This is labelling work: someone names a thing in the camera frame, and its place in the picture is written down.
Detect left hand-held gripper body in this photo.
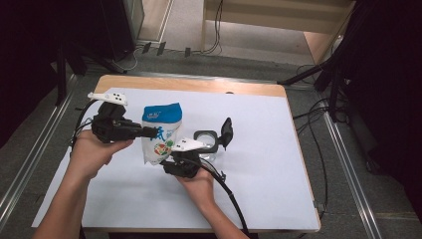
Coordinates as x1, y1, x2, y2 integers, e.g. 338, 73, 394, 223
87, 92, 143, 144

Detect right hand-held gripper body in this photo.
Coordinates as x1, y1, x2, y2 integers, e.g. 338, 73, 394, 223
163, 137, 207, 179

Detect white and blue pouch bag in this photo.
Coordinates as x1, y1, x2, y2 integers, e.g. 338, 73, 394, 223
141, 103, 183, 166

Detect clear jar with black lid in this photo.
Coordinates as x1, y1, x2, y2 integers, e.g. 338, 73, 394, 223
193, 117, 234, 163

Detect person's right hand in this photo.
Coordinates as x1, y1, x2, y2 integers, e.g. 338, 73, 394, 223
174, 167, 216, 208

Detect person's left hand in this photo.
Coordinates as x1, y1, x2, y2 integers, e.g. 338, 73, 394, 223
68, 129, 133, 182

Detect black stand legs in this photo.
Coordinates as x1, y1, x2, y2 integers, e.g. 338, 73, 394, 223
278, 49, 354, 123
54, 41, 127, 107

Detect white paper sheet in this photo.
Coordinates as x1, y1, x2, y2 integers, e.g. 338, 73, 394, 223
31, 87, 321, 232

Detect black cabinet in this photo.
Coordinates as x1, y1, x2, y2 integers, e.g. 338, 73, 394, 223
99, 0, 145, 63

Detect black curtain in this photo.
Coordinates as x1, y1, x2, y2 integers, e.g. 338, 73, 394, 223
342, 0, 422, 220
0, 0, 66, 148

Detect light wooden bench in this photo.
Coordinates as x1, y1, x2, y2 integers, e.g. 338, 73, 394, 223
200, 0, 356, 66

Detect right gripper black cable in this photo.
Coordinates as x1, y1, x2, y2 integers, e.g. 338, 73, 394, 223
185, 155, 250, 234

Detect white floor cable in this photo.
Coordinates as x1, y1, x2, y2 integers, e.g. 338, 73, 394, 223
110, 45, 142, 73

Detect metal floor rail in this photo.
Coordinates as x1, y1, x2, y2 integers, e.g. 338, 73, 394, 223
319, 109, 383, 239
0, 74, 80, 231

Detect hanging black cable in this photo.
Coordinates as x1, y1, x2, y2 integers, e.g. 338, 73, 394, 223
201, 0, 224, 56

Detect black floor cables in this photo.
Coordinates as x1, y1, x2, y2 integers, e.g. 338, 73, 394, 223
293, 64, 330, 220

